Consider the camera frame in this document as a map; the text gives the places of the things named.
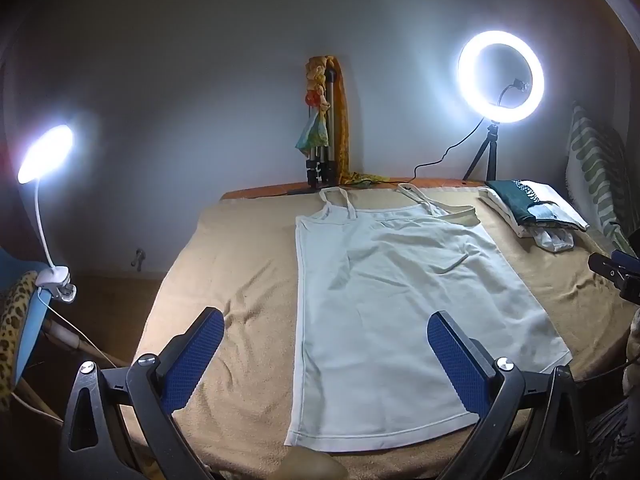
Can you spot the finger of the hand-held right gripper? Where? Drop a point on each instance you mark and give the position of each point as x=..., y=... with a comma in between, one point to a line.
x=607, y=267
x=631, y=263

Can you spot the blue chair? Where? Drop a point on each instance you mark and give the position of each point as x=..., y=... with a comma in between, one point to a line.
x=30, y=320

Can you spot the small wall hook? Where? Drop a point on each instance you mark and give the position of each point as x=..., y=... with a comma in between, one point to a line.
x=137, y=256

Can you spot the orange scarf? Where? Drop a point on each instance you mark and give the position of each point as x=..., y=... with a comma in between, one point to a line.
x=344, y=120

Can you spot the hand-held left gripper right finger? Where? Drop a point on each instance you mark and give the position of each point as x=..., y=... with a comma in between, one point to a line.
x=457, y=360

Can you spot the silver folded tripod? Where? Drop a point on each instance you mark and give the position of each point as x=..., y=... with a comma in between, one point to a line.
x=325, y=160

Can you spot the black gooseneck phone holder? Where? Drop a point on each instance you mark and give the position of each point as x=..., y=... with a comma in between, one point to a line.
x=515, y=85

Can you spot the green striped pillow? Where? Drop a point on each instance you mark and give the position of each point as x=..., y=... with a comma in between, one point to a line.
x=595, y=160

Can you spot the white folded cloth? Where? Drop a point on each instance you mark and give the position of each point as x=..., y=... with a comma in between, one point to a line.
x=567, y=212

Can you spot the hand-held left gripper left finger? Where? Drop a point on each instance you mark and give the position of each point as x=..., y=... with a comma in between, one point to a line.
x=192, y=355

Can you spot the patterned beige cloth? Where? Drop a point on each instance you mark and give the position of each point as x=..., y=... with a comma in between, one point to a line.
x=634, y=345

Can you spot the white camisole top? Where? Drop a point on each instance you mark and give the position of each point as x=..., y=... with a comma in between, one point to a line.
x=390, y=300

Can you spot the colourful hanging cloth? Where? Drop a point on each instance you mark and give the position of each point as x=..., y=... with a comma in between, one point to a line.
x=312, y=132

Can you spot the beige blanket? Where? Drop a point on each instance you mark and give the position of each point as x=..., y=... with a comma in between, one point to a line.
x=240, y=260

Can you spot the white clip lamp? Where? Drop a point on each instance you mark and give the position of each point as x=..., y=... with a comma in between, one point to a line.
x=45, y=152

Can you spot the leopard print cloth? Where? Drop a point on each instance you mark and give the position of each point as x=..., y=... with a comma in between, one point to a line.
x=10, y=325

